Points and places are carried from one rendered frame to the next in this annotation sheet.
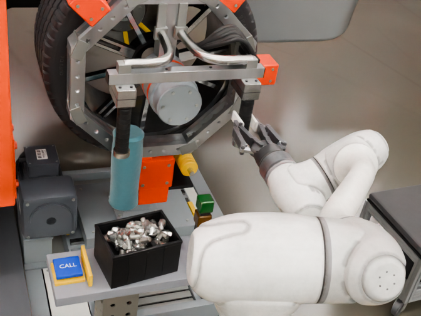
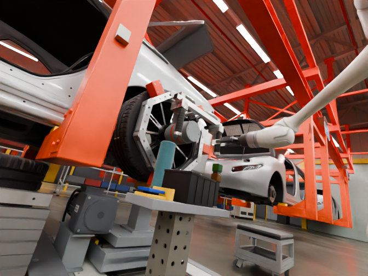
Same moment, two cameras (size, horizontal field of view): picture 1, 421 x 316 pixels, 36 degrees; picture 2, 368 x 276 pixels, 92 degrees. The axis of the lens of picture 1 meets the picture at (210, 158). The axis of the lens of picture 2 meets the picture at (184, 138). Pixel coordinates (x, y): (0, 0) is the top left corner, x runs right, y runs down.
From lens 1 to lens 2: 1.47 m
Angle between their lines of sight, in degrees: 55
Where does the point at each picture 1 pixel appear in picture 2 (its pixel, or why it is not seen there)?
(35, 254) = (72, 257)
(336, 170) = (287, 122)
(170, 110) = (190, 131)
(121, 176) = (165, 164)
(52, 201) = (105, 199)
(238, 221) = not seen: outside the picture
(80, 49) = (151, 102)
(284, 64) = not seen: hidden behind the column
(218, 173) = not seen: hidden behind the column
